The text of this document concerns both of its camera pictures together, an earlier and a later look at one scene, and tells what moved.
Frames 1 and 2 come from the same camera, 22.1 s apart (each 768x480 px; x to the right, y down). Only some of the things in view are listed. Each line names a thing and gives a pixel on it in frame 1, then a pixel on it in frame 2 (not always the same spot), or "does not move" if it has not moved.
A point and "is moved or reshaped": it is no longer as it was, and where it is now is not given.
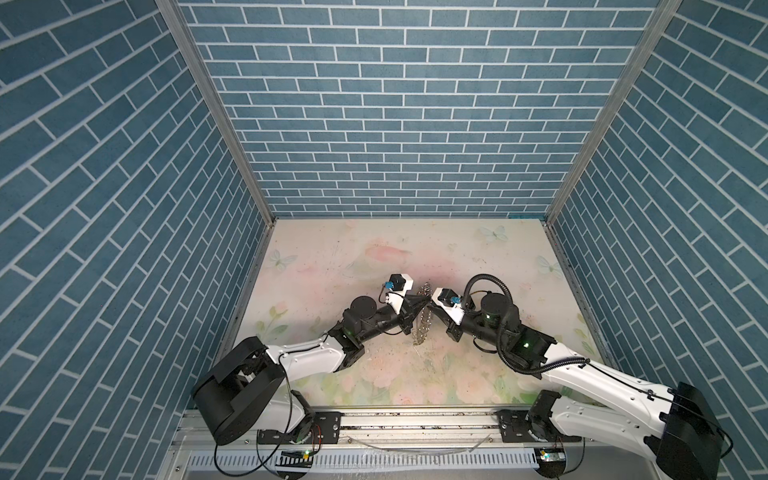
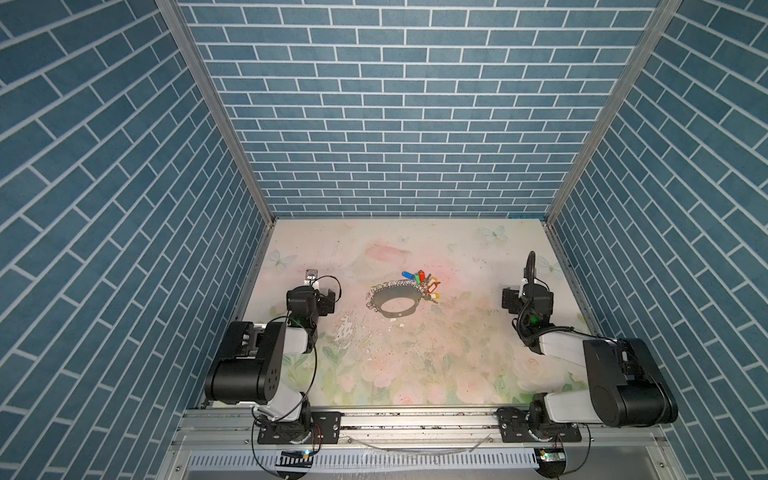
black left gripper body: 404,318 → 324,304
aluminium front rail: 397,431 does not move
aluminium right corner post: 664,15 does not move
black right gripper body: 454,330 → 512,296
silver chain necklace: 425,316 is moved or reshaped
